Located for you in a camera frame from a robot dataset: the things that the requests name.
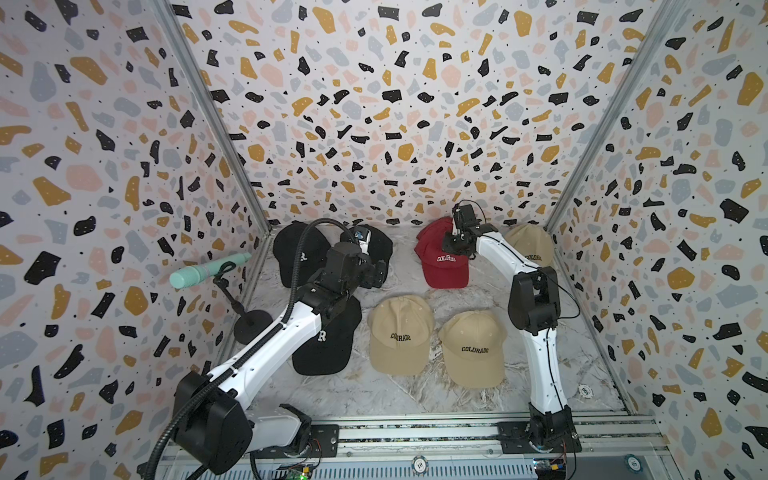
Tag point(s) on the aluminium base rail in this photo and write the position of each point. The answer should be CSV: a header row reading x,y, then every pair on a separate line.
x,y
464,446

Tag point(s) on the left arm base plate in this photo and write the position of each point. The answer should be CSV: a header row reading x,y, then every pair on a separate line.
x,y
310,442

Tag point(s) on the mint green microphone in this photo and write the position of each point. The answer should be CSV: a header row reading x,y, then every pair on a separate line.
x,y
193,275

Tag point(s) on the red cap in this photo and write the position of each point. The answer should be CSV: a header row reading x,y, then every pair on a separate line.
x,y
441,270

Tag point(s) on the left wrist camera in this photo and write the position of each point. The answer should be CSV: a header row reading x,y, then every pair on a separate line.
x,y
362,237

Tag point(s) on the beige cap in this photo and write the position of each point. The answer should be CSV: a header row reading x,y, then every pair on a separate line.
x,y
533,243
400,335
472,346

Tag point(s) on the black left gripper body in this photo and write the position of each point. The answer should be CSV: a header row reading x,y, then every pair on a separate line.
x,y
369,277

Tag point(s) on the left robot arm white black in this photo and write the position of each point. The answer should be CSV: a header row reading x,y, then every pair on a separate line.
x,y
211,417

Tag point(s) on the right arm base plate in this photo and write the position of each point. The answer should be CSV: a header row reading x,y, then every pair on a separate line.
x,y
516,438

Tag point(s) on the black cap front left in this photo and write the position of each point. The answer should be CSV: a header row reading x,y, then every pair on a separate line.
x,y
329,351

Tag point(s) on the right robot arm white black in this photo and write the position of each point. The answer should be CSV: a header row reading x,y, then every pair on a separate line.
x,y
534,308

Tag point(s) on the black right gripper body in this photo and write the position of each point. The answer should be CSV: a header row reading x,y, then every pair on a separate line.
x,y
454,244

